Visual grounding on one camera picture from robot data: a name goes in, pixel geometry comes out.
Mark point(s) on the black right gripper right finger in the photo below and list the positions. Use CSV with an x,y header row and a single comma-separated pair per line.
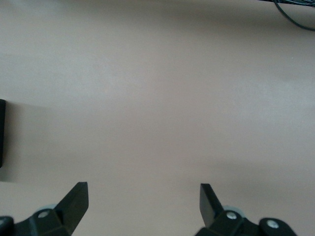
x,y
221,223

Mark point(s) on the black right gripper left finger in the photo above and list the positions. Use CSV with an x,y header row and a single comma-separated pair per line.
x,y
61,216

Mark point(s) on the black rectangular plastic tray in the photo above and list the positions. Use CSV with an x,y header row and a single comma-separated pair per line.
x,y
2,132

